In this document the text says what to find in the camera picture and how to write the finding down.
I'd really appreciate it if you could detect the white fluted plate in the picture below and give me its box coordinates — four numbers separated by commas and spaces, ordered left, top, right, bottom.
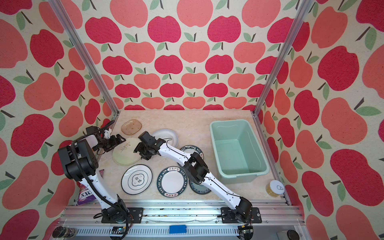
152, 129, 179, 147

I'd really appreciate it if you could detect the mint green plastic bin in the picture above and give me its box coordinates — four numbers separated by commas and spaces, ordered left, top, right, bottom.
210, 119, 270, 185

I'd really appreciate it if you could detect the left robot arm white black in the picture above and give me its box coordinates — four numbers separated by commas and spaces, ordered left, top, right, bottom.
58, 126, 129, 219

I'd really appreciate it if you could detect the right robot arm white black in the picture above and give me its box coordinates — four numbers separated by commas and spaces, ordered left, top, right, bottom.
134, 131, 253, 224

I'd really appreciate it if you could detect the amber translucent glass plate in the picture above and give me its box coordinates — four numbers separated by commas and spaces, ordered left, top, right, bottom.
121, 119, 142, 136

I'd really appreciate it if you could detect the white plate black line pattern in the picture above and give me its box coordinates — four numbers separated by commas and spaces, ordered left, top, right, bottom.
121, 165, 153, 195

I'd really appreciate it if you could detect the small green rim lettered plate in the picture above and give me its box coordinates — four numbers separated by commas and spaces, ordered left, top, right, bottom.
180, 145, 205, 160

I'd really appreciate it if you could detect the large green rim lettered plate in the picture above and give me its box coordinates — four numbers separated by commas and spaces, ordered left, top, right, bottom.
156, 166, 188, 198

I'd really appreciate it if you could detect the purple snack packet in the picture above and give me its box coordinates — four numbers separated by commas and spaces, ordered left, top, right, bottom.
77, 182, 96, 205

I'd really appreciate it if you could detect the teal blue patterned plate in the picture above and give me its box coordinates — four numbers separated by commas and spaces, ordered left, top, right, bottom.
189, 181, 211, 195

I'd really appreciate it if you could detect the green circuit board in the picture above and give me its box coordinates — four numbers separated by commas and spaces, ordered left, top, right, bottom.
111, 226, 127, 235

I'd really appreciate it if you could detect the yellow jar white lid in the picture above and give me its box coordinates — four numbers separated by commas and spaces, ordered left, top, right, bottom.
266, 180, 285, 198

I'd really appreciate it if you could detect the black round object right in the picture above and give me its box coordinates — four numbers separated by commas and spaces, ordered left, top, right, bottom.
287, 230, 300, 240

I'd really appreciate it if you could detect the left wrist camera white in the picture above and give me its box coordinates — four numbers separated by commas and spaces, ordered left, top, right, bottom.
103, 128, 112, 139

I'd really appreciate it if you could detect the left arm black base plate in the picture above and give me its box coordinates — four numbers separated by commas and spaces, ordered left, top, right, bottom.
101, 208, 144, 224

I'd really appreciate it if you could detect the blue block on rail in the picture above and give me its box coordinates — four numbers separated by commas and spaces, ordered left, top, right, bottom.
169, 225, 187, 234

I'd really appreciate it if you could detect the left aluminium frame post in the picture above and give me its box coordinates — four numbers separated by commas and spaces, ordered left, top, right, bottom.
48, 0, 120, 120

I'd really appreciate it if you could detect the aluminium frame post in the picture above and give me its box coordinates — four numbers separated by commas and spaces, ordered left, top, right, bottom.
48, 0, 120, 120
253, 0, 315, 118

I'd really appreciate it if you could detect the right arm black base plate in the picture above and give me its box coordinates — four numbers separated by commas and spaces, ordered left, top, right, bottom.
217, 207, 263, 224

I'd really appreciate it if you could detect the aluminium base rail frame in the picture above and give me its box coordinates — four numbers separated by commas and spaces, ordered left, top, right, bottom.
52, 199, 311, 240

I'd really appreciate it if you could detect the right aluminium frame post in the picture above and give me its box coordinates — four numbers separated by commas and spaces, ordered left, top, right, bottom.
253, 0, 315, 118

